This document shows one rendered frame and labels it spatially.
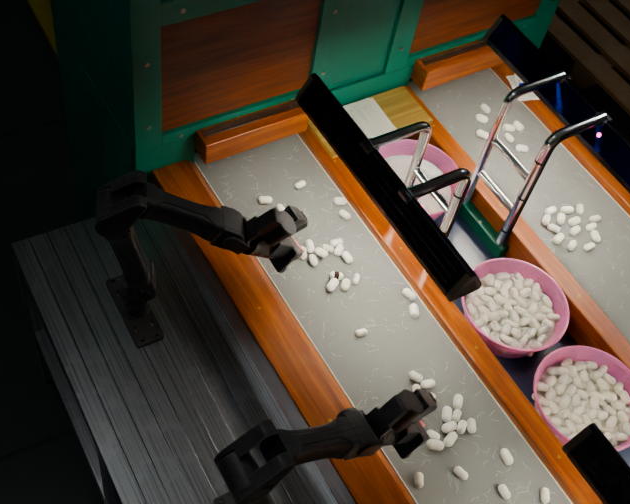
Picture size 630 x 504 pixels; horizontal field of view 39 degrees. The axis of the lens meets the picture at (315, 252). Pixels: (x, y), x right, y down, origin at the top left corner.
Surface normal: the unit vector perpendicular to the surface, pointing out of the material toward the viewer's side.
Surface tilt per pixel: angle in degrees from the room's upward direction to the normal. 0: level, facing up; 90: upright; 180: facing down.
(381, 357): 0
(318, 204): 0
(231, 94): 90
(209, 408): 0
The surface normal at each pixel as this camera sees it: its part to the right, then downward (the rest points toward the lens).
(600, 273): 0.14, -0.59
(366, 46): 0.51, 0.73
